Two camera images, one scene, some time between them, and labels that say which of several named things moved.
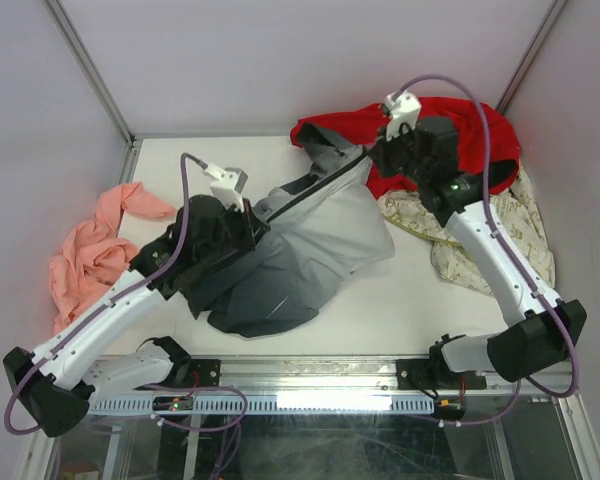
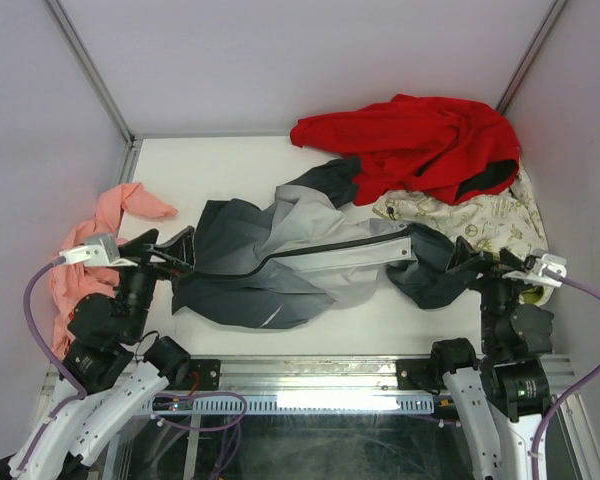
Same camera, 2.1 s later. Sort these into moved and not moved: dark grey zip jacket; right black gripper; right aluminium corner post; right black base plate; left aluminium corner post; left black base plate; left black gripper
Moved: dark grey zip jacket; left black gripper; right black gripper
Not moved: right black base plate; left black base plate; right aluminium corner post; left aluminium corner post
